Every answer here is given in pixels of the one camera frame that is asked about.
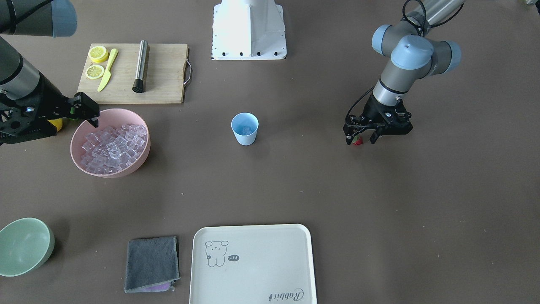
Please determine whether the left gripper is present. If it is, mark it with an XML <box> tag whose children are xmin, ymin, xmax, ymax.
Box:
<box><xmin>345</xmin><ymin>93</ymin><xmax>399</xmax><ymax>146</ymax></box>

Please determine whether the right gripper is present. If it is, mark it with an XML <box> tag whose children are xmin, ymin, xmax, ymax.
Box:
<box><xmin>0</xmin><ymin>76</ymin><xmax>100</xmax><ymax>144</ymax></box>

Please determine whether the small strawberry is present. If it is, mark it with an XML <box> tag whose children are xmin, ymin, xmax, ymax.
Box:
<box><xmin>352</xmin><ymin>136</ymin><xmax>363</xmax><ymax>146</ymax></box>

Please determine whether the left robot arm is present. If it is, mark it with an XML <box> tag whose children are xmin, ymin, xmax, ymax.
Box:
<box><xmin>343</xmin><ymin>0</ymin><xmax>464</xmax><ymax>144</ymax></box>

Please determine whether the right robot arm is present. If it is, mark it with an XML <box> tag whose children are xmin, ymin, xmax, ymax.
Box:
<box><xmin>0</xmin><ymin>0</ymin><xmax>100</xmax><ymax>144</ymax></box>

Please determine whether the pile of clear ice cubes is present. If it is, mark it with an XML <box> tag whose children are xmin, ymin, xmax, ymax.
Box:
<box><xmin>79</xmin><ymin>124</ymin><xmax>149</xmax><ymax>175</ymax></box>

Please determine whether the blue plastic cup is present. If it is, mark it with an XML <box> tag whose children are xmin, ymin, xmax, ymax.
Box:
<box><xmin>231</xmin><ymin>112</ymin><xmax>259</xmax><ymax>146</ymax></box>

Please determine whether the pink bowl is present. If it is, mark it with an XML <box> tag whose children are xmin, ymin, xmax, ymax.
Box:
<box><xmin>70</xmin><ymin>109</ymin><xmax>151</xmax><ymax>178</ymax></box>

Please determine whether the yellow plastic knife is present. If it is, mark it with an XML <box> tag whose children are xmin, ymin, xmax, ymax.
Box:
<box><xmin>97</xmin><ymin>48</ymin><xmax>119</xmax><ymax>92</ymax></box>

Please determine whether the wooden cutting board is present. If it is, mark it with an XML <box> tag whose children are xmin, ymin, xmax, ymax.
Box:
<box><xmin>77</xmin><ymin>43</ymin><xmax>191</xmax><ymax>104</ymax></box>

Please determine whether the mint green bowl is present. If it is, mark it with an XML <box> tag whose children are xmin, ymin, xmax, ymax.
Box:
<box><xmin>0</xmin><ymin>217</ymin><xmax>55</xmax><ymax>277</ymax></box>

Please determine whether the dark grey folded cloth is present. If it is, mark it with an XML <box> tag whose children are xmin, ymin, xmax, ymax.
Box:
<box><xmin>123</xmin><ymin>236</ymin><xmax>180</xmax><ymax>293</ymax></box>

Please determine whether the beige plastic tray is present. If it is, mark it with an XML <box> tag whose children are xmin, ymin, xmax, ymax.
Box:
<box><xmin>189</xmin><ymin>224</ymin><xmax>318</xmax><ymax>304</ymax></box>

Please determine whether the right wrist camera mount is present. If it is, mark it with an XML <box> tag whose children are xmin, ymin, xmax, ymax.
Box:
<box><xmin>67</xmin><ymin>92</ymin><xmax>100</xmax><ymax>120</ymax></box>

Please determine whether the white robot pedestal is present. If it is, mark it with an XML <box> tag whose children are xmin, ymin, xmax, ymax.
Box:
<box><xmin>211</xmin><ymin>0</ymin><xmax>287</xmax><ymax>60</ymax></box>

